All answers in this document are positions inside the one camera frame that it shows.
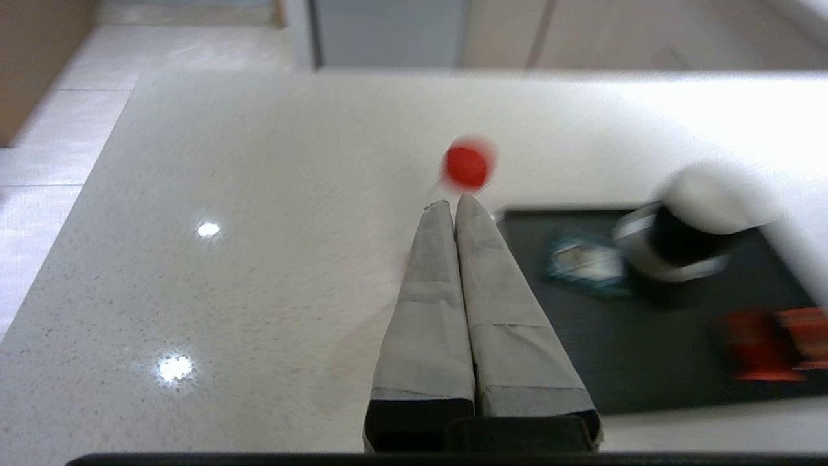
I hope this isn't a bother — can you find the black cup white inside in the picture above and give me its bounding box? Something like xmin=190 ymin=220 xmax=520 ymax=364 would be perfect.
xmin=650 ymin=162 xmax=783 ymax=269

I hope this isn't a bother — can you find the tall grey refrigerator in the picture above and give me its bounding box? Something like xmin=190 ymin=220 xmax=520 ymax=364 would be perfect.
xmin=307 ymin=0 xmax=470 ymax=69

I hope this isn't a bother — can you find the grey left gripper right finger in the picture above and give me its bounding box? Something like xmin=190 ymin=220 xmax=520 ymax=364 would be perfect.
xmin=455 ymin=193 xmax=603 ymax=452

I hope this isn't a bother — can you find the clear water bottle red cap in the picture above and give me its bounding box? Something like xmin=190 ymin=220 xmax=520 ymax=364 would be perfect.
xmin=439 ymin=135 xmax=500 ymax=195

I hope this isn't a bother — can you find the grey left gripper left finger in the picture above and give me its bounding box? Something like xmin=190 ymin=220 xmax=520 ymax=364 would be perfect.
xmin=364 ymin=199 xmax=477 ymax=452

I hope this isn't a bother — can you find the grey cabinet door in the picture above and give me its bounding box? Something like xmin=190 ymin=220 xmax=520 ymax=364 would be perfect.
xmin=530 ymin=0 xmax=712 ymax=69
xmin=463 ymin=0 xmax=554 ymax=69

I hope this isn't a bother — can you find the teal tea bag packet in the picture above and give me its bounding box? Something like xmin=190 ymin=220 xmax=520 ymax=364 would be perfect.
xmin=547 ymin=236 xmax=631 ymax=297

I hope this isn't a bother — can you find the brown wooden door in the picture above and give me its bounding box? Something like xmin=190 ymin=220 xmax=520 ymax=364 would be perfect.
xmin=0 ymin=0 xmax=98 ymax=146

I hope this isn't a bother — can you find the black rectangular serving tray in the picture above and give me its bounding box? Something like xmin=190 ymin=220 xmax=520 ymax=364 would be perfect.
xmin=495 ymin=206 xmax=828 ymax=415

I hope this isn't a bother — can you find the red snack packet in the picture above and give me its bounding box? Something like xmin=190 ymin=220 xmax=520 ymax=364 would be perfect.
xmin=721 ymin=309 xmax=803 ymax=381

